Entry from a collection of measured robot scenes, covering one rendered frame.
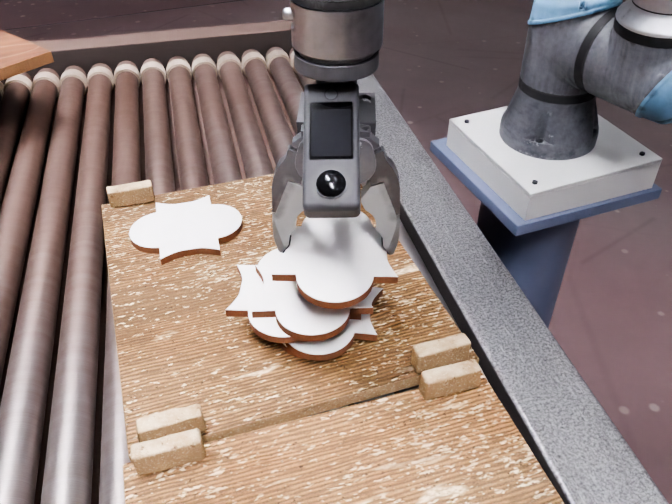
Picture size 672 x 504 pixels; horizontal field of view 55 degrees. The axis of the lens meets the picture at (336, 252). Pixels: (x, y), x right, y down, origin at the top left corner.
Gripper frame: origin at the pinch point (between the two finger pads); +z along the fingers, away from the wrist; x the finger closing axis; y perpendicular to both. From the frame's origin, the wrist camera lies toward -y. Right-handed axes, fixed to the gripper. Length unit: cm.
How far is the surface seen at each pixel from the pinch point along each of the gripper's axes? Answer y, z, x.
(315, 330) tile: -6.9, 4.1, 1.8
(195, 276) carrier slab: 6.3, 9.3, 16.7
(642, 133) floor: 215, 103, -132
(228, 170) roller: 32.1, 10.9, 17.1
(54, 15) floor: 357, 102, 189
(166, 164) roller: 34.2, 11.3, 27.0
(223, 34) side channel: 78, 8, 25
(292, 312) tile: -4.5, 4.1, 4.2
